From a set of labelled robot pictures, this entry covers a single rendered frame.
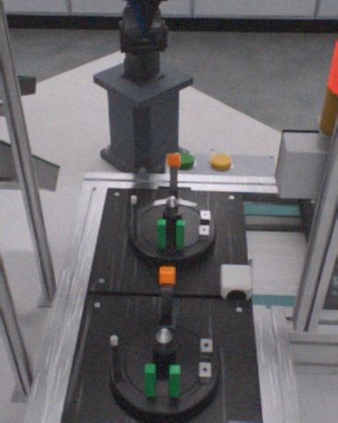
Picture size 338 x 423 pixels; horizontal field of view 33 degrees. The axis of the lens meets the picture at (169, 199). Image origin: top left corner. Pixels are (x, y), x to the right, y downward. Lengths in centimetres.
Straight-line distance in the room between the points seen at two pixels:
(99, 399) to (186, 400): 11
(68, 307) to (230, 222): 30
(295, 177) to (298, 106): 254
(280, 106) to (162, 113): 208
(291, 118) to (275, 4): 106
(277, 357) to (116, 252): 29
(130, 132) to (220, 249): 36
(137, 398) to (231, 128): 82
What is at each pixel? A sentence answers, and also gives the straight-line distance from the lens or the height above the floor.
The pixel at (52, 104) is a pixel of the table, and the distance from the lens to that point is 148.
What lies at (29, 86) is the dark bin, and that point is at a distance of 84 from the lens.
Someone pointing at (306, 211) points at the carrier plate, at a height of 97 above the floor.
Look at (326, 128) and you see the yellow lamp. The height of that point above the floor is 127.
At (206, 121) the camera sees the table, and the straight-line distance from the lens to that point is 139.
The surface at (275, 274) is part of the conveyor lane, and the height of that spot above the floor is 92.
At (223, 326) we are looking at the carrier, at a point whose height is 97.
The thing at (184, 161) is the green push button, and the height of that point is 97.
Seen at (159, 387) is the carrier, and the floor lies 99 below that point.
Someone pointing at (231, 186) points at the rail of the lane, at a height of 96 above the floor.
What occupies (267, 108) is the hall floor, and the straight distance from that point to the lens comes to 315.
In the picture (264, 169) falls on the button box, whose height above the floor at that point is 96.
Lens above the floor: 160
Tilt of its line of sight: 40 degrees down
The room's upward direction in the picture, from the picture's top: straight up
